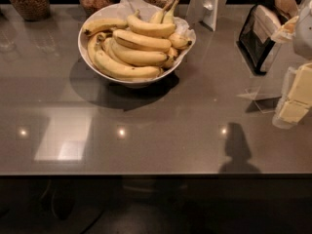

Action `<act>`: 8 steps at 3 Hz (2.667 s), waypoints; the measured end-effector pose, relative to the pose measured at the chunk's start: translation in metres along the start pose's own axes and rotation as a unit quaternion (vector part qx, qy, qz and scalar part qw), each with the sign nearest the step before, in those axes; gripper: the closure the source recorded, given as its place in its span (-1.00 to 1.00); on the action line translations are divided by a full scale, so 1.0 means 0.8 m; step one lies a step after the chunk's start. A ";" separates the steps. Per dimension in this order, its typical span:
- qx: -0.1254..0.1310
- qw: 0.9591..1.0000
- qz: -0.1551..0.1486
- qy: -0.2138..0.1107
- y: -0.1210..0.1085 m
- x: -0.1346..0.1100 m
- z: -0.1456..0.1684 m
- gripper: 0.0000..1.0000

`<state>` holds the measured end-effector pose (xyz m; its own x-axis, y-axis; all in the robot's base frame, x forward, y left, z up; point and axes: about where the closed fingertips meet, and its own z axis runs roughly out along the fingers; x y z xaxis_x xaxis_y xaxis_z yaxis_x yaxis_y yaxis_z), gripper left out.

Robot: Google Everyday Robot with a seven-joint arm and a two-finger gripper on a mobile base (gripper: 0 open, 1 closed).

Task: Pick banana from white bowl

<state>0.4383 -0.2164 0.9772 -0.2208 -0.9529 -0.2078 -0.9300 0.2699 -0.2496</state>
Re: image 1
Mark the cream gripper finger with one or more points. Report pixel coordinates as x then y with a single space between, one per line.
288 114

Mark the small banana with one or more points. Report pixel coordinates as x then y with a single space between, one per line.
180 42
172 54

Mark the small banana lower right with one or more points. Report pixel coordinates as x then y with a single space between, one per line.
172 54

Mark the banana front bottom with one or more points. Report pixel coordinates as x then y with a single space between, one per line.
119 71

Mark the banana middle long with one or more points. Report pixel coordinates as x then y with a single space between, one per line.
135 41

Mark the white paper bowl liner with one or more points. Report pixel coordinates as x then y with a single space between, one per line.
147 11

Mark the banana left curved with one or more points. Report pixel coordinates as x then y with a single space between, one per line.
95 43

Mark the white ceramic bowl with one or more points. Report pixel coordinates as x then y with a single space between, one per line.
115 11

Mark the white napkin dispenser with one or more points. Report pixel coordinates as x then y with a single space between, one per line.
205 12

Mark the glass jar left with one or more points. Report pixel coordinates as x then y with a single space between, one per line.
32 10

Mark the black wire basket holder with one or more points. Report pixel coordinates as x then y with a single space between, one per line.
254 42

